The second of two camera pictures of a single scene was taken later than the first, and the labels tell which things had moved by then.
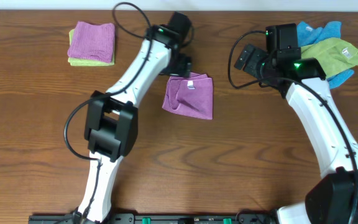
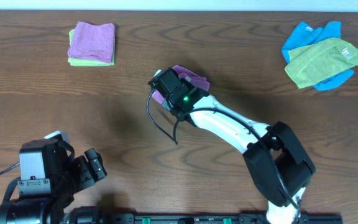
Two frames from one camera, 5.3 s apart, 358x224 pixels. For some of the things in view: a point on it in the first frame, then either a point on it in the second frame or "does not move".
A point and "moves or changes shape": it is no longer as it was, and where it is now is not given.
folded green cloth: [79, 61] does not move
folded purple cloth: [92, 41] does not move
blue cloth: [307, 35] does not move
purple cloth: [191, 96] moves or changes shape
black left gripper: [181, 66] → [93, 164]
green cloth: [335, 55] does not move
